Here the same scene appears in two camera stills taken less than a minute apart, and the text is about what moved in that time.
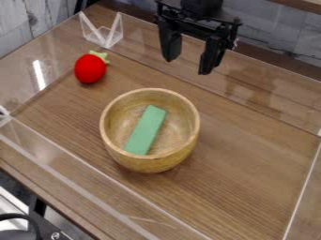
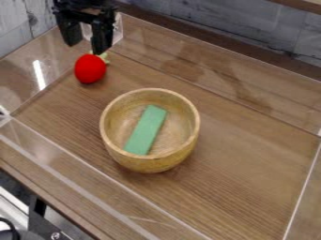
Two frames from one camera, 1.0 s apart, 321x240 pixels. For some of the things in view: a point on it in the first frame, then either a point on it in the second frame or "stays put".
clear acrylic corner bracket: x=105 y=37 stays put
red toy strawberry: x=90 y=67 stays put
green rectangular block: x=146 y=129 stays put
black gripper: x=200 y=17 -> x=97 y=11
